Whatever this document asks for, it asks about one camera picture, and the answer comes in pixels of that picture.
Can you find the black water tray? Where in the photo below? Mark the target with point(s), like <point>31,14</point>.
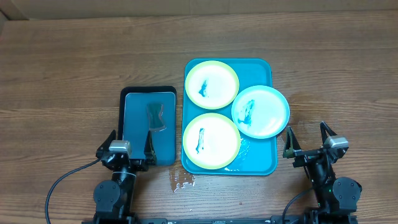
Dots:
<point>133,123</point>

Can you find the green scrubbing sponge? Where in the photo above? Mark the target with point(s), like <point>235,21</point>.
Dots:
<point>154,113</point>

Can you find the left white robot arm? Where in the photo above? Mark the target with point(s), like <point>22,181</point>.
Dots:
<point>113,197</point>

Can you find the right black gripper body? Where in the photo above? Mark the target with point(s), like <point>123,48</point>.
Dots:
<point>306,157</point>

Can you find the light blue plate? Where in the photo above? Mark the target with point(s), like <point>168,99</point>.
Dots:
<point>260,112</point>

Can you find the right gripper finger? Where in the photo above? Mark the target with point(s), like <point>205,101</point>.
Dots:
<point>326,131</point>
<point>292,146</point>

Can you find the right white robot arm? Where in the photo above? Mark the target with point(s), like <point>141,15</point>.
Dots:
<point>336,197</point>

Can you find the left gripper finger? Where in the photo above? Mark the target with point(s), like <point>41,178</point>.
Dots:
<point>149,151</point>
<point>106,144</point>

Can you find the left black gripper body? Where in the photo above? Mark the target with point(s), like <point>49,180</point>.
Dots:
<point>137,165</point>

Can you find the yellow-green plate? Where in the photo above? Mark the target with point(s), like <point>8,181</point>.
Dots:
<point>211,141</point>
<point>212,84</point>

